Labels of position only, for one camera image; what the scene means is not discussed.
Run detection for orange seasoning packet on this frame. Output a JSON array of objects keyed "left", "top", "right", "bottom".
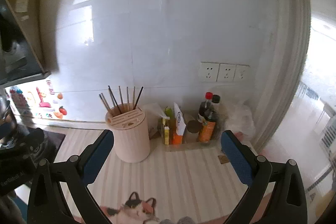
[{"left": 172, "top": 103, "right": 186, "bottom": 145}]

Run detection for light wooden chopstick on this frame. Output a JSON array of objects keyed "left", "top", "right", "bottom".
[
  {"left": 132, "top": 86, "right": 135, "bottom": 109},
  {"left": 100, "top": 93, "right": 110, "bottom": 112},
  {"left": 118, "top": 85, "right": 124, "bottom": 113},
  {"left": 126, "top": 86, "right": 130, "bottom": 112}
]

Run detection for black chopstick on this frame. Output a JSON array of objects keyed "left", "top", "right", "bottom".
[
  {"left": 133, "top": 86, "right": 144, "bottom": 110},
  {"left": 99, "top": 93, "right": 113, "bottom": 116},
  {"left": 114, "top": 96, "right": 122, "bottom": 114}
]

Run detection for dark brown chopstick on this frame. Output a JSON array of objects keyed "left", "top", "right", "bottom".
[{"left": 108, "top": 87, "right": 116, "bottom": 107}]

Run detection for black cap sauce bottle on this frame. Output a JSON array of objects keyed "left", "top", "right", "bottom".
[{"left": 198, "top": 94, "right": 221, "bottom": 143}]

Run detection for red cap sauce bottle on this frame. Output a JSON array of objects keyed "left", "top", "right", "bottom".
[{"left": 198, "top": 92, "right": 213, "bottom": 123}]

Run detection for pink utensil holder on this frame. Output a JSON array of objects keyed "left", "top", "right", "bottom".
[{"left": 105, "top": 107, "right": 150, "bottom": 163}]

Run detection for range hood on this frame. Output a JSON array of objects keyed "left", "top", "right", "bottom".
[{"left": 1, "top": 0, "right": 50, "bottom": 87}]

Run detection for white wall socket panel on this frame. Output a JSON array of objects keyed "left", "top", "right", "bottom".
[{"left": 198, "top": 62, "right": 250, "bottom": 83}]

